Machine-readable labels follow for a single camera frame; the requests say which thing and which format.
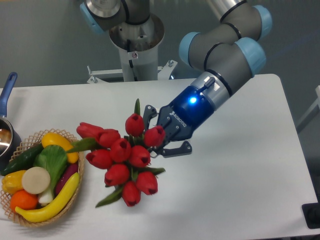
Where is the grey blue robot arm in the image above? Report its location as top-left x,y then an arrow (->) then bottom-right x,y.
80,0 -> 273,157

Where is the woven wicker basket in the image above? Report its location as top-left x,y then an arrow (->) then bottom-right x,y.
0,129 -> 85,228

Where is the purple sweet potato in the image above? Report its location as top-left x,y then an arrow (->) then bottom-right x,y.
54,163 -> 78,196

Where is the white furniture leg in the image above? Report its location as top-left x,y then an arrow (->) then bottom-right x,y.
296,85 -> 320,134

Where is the blue handled saucepan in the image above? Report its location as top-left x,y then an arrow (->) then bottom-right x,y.
0,72 -> 21,171

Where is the red tulip bouquet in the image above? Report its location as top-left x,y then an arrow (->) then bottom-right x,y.
70,99 -> 165,207

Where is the beige round radish slice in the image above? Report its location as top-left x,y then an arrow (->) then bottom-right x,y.
21,166 -> 51,195

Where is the black device at edge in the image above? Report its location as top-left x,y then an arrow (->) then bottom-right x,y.
301,202 -> 320,229

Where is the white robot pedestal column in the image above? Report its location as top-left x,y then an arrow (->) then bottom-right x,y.
109,13 -> 165,82

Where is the orange fruit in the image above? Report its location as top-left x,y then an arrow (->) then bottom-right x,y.
10,190 -> 38,212

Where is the white metal base frame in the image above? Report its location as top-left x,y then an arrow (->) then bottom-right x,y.
86,59 -> 178,84

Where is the yellow bell pepper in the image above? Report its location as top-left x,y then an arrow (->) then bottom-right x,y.
1,170 -> 26,195

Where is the yellow banana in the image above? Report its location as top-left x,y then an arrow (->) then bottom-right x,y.
15,172 -> 80,223

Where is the yellow lemon squash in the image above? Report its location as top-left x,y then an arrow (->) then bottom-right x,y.
41,132 -> 79,164

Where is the dark green cucumber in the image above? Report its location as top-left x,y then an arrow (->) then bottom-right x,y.
0,144 -> 44,176

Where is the green bok choy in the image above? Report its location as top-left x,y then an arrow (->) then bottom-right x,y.
33,145 -> 68,206

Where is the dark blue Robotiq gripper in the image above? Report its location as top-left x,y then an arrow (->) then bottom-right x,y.
142,70 -> 230,158

